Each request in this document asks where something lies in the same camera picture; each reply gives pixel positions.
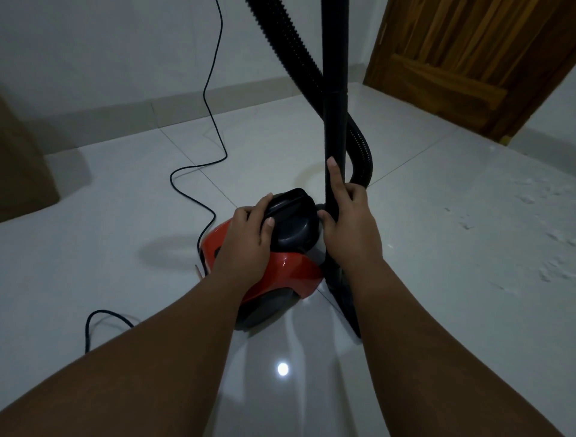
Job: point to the person's right forearm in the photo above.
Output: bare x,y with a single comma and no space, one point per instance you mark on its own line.
427,369

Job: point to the person's left hand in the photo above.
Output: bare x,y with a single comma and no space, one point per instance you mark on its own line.
243,252

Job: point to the person's right hand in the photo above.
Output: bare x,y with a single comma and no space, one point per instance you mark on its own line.
355,229

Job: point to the white paper scraps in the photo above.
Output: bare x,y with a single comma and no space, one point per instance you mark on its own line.
526,198

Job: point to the black vacuum wand with nozzle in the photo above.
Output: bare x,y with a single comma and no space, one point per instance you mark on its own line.
335,112

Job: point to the red vacuum cleaner body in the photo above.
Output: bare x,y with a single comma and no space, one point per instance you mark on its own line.
292,270

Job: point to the brown cardboard box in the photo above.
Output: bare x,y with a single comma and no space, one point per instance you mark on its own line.
22,171

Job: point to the brown wooden door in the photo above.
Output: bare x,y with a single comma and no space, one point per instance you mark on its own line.
450,45

